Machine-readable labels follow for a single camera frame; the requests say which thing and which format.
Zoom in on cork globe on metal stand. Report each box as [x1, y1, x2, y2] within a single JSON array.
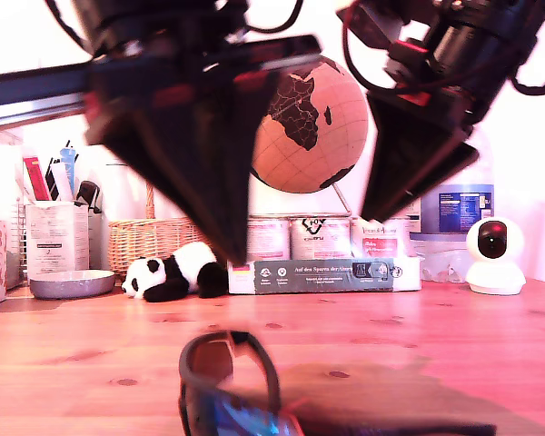
[[249, 54, 369, 220]]

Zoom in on clear plastic lidded container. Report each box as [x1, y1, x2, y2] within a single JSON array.
[[0, 129, 26, 292]]

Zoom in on wicker basket with handle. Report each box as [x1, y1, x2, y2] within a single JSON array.
[[107, 181, 223, 277]]

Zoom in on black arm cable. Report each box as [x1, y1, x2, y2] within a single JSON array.
[[510, 43, 545, 96], [342, 8, 441, 92], [244, 0, 304, 35], [45, 0, 94, 51]]

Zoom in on black sunglasses blue mirrored lenses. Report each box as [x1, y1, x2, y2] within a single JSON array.
[[177, 330, 499, 436]]

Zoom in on panda plush toy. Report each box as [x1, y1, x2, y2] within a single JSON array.
[[120, 242, 231, 304]]

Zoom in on large clear water bottle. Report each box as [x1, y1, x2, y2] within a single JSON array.
[[406, 131, 496, 285]]

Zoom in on shallow grey bowl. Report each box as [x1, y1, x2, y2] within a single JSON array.
[[29, 270, 117, 301]]

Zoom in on white cardboard pen box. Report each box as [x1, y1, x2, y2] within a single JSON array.
[[25, 203, 91, 279]]

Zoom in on small white round camera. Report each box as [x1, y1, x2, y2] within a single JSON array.
[[463, 216, 527, 297]]

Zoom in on printed cardboard can tray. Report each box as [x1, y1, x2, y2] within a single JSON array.
[[226, 256, 422, 295]]

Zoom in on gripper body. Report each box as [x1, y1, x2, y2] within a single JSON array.
[[338, 0, 492, 132], [0, 12, 324, 130]]

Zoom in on red flat box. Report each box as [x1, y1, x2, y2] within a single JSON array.
[[22, 156, 52, 203]]

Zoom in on metal wire rack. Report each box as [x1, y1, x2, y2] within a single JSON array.
[[11, 197, 28, 282]]

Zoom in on tin can red label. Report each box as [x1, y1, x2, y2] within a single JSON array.
[[349, 217, 412, 261]]

